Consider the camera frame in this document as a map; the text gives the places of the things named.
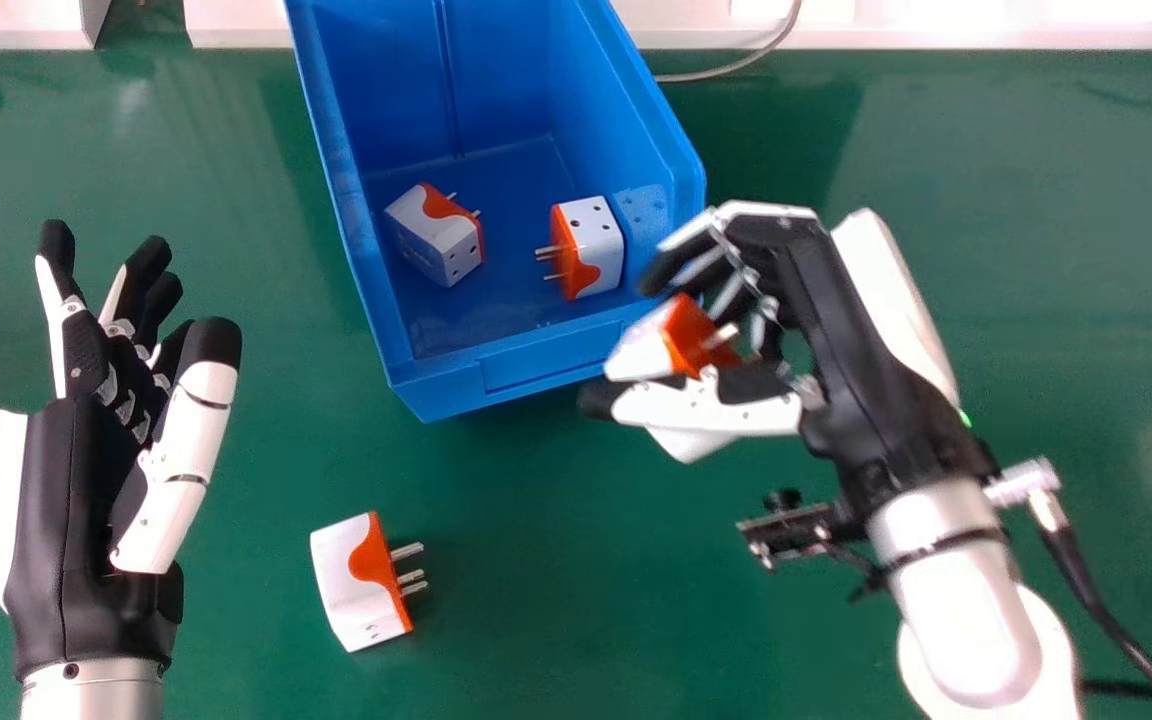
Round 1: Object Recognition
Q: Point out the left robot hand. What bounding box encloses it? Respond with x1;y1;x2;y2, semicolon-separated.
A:
0;219;243;683

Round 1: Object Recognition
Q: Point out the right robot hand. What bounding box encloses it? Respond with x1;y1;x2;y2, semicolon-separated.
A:
577;200;999;521

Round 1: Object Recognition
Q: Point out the white-and-orange plug adapter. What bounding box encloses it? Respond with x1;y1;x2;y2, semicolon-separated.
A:
534;195;627;302
626;293;743;381
310;511;429;654
383;183;485;289

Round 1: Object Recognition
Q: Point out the blue plastic bin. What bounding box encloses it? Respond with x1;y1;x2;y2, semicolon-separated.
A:
283;0;708;424

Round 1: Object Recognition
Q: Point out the grey cable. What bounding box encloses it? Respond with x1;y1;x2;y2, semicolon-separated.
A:
652;0;803;84

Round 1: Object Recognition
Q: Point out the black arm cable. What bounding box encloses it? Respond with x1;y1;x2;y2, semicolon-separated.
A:
1026;488;1152;701

